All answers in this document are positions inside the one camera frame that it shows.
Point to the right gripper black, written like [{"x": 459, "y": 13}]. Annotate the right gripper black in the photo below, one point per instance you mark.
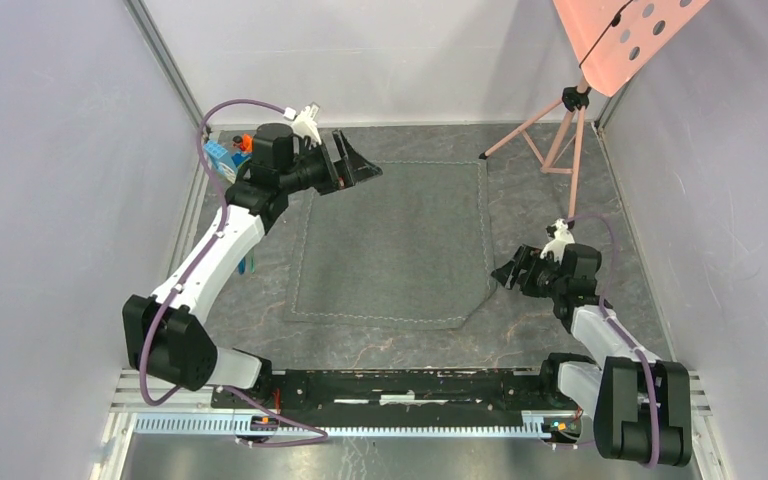
[{"x": 528, "y": 259}]

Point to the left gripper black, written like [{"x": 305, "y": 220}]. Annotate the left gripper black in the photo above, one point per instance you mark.
[{"x": 346, "y": 173}]

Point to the grey cloth napkin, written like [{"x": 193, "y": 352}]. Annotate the grey cloth napkin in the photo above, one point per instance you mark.
[{"x": 411, "y": 249}]

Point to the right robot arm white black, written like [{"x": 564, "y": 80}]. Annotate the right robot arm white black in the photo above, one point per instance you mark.
[{"x": 639, "y": 404}]

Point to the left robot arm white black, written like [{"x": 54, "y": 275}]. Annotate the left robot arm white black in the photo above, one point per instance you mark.
[{"x": 164, "y": 331}]

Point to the orange toy figure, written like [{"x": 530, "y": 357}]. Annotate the orange toy figure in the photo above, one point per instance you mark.
[{"x": 244, "y": 143}]

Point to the blue toy block stack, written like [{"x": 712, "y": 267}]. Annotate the blue toy block stack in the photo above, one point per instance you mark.
[{"x": 221, "y": 160}]

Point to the pink tripod stand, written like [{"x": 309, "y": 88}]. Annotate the pink tripod stand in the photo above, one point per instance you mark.
[{"x": 575, "y": 100}]

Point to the pink perforated board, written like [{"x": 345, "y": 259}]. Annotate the pink perforated board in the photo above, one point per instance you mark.
[{"x": 613, "y": 39}]

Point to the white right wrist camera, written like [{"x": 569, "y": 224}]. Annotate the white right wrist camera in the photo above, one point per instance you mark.
[{"x": 560, "y": 236}]

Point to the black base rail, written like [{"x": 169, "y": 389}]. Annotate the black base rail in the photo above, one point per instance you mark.
[{"x": 413, "y": 397}]

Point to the white slotted cable duct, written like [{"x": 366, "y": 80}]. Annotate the white slotted cable duct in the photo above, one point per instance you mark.
[{"x": 526, "y": 426}]

